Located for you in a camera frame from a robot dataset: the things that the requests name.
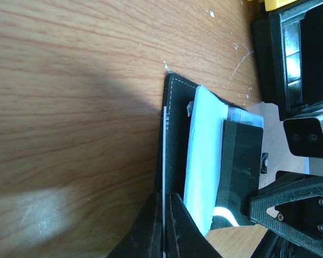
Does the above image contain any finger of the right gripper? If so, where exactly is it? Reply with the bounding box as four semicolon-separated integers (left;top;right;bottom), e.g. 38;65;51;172
249;171;323;257

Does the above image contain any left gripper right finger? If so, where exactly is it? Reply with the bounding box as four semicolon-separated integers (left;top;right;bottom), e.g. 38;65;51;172
165;193;221;257

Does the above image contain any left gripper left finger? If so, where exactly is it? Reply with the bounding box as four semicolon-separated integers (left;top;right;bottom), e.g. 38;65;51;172
108;193;162;258

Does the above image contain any black bin with blue cards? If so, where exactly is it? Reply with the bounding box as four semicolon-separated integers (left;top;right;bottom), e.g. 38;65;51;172
251;0;323;120

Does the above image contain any yellow plastic bin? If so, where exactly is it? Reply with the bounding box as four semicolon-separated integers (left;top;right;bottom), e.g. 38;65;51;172
258;0;297;12

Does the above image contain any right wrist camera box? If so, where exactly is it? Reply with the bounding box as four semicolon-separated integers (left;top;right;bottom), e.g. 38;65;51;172
283;112;323;159

